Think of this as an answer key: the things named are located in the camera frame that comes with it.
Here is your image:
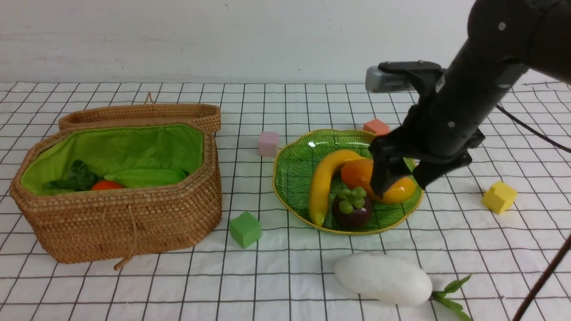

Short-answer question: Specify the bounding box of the woven rattan basket green lining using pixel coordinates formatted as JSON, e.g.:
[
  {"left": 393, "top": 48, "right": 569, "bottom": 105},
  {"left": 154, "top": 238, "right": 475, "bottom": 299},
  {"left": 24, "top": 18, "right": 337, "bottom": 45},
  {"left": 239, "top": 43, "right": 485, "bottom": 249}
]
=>
[{"left": 10, "top": 123, "right": 223, "bottom": 271}]

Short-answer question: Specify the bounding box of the green toy cucumber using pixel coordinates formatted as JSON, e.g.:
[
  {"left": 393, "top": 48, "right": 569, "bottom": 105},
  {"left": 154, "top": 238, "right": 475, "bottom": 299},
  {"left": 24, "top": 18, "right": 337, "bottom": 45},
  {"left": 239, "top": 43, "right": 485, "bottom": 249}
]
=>
[{"left": 104, "top": 167, "right": 188, "bottom": 188}]

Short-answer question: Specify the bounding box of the orange foam cube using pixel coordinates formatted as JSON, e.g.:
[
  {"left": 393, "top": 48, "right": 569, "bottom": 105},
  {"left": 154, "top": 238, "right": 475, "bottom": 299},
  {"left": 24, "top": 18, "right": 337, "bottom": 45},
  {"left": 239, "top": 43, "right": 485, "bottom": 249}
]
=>
[{"left": 363, "top": 119, "right": 391, "bottom": 136}]

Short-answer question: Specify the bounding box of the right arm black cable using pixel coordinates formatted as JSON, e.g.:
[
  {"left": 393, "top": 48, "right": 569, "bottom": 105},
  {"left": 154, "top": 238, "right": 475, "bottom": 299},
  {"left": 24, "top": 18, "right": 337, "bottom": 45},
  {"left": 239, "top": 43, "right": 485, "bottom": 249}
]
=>
[{"left": 495, "top": 103, "right": 571, "bottom": 321}]

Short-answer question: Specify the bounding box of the orange toy carrot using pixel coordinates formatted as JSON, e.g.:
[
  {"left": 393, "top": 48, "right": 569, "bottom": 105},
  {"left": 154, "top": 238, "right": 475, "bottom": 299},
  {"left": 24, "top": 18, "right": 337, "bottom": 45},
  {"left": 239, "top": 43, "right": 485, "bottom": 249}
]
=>
[{"left": 43, "top": 160, "right": 125, "bottom": 195}]

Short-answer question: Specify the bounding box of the white toy radish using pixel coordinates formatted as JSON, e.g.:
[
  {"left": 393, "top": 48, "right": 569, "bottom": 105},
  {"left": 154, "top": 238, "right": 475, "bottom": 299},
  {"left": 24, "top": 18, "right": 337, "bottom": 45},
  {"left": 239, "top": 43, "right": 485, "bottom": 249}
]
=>
[{"left": 334, "top": 252, "right": 471, "bottom": 321}]

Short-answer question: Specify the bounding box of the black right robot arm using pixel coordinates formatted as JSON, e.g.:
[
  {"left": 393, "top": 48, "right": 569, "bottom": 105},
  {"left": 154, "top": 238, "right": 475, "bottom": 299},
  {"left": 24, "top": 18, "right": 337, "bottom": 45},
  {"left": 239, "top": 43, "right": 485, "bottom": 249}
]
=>
[{"left": 365, "top": 0, "right": 571, "bottom": 197}]

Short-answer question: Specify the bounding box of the pink foam cube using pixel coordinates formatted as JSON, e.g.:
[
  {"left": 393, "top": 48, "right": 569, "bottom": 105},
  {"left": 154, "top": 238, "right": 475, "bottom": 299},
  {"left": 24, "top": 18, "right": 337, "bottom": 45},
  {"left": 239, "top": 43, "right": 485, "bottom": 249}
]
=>
[{"left": 257, "top": 131, "right": 280, "bottom": 158}]

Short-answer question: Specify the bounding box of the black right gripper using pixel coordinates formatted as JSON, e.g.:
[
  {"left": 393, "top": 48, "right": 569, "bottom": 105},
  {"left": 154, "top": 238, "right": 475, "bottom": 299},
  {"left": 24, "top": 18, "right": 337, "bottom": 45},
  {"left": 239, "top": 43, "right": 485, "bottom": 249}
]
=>
[{"left": 369, "top": 43, "right": 528, "bottom": 198}]

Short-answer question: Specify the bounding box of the green glass leaf plate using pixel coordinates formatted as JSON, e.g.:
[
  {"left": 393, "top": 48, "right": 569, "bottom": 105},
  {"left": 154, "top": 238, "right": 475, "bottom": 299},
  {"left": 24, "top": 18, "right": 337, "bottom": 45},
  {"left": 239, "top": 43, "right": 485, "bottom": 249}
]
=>
[{"left": 273, "top": 129, "right": 424, "bottom": 236}]

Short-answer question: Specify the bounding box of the green foam cube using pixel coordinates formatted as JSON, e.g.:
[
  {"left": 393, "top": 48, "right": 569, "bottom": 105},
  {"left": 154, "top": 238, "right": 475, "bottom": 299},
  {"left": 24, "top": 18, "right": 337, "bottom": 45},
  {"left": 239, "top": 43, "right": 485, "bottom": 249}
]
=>
[{"left": 230, "top": 211, "right": 262, "bottom": 249}]

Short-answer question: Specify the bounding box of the purple toy mangosteen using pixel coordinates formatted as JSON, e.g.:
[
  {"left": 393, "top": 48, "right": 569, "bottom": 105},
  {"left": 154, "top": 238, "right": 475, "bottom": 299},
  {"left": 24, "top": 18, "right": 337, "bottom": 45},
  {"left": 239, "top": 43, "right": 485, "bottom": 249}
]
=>
[{"left": 331, "top": 187, "right": 373, "bottom": 230}]

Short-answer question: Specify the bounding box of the white checkered tablecloth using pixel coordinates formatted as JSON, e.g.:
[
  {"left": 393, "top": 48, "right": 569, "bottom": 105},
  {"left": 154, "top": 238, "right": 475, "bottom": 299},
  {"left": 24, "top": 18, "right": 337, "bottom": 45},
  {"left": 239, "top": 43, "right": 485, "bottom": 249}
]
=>
[{"left": 0, "top": 82, "right": 570, "bottom": 321}]

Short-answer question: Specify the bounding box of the yellow foam cube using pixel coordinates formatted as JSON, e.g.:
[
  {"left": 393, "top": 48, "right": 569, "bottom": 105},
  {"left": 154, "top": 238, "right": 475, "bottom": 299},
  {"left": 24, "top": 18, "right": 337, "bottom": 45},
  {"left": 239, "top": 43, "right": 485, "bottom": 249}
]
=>
[{"left": 482, "top": 181, "right": 518, "bottom": 214}]

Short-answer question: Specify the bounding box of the woven rattan basket lid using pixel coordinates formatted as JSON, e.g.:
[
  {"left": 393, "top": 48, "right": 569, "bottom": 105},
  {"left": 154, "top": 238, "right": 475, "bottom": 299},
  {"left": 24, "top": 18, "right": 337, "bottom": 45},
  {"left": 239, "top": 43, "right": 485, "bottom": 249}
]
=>
[{"left": 58, "top": 93, "right": 222, "bottom": 132}]

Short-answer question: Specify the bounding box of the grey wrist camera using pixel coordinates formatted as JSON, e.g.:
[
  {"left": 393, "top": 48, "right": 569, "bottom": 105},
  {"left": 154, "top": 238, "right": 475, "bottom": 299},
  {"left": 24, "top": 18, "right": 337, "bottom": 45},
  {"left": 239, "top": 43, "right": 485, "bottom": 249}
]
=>
[{"left": 365, "top": 60, "right": 446, "bottom": 103}]

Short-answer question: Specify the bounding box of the yellow toy banana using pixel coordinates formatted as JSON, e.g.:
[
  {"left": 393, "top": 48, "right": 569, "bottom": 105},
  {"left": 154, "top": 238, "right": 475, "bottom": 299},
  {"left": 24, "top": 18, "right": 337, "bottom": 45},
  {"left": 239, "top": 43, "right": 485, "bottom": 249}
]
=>
[{"left": 308, "top": 150, "right": 364, "bottom": 227}]

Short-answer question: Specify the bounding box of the orange yellow toy mango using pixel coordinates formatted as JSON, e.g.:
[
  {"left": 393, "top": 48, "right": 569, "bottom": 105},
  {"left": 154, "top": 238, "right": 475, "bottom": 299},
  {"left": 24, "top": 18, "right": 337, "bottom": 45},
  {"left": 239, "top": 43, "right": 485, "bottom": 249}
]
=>
[{"left": 341, "top": 158, "right": 417, "bottom": 205}]

